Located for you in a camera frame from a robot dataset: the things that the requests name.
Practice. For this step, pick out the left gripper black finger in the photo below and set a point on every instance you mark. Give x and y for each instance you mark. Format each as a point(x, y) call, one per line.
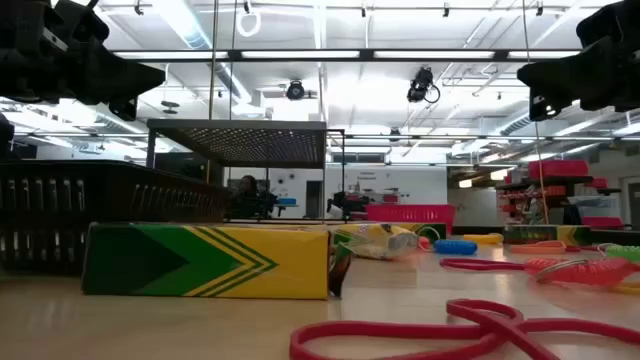
point(125, 67)
point(125, 89)

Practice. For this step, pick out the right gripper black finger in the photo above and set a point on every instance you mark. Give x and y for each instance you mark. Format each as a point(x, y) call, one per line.
point(565, 87)
point(565, 64)

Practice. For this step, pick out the grey perforated metal shelf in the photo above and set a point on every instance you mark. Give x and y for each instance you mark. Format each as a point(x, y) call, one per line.
point(240, 142)

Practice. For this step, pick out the black plastic slotted basket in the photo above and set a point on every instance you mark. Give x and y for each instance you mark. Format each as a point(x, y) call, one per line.
point(50, 200)

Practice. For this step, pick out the long red rubber band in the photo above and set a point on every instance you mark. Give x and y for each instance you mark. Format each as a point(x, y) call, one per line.
point(485, 268)

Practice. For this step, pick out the red plastic slotted basket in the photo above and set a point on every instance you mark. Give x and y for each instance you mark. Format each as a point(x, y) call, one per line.
point(410, 215)

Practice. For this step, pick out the thin yellow rubber band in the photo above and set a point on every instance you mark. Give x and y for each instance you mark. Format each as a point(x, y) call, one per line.
point(627, 288)

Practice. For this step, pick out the thick red rubber band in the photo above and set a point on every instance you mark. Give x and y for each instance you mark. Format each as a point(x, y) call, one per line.
point(400, 330)

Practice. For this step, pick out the black background robot arm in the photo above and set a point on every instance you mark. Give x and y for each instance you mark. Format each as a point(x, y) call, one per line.
point(345, 202)

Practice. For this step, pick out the dark shelf with red bins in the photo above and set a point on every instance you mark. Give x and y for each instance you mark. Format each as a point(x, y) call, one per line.
point(557, 169)

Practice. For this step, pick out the person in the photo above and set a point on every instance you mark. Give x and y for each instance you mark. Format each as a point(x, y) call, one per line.
point(247, 187)

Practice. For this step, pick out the round black ceiling spotlight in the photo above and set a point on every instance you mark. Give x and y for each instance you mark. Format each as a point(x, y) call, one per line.
point(295, 91)

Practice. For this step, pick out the overhead light bar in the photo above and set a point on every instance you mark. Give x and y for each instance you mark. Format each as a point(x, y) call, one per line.
point(365, 55)

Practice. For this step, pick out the thin black metal stand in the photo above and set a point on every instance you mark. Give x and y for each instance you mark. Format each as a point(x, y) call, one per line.
point(343, 175)

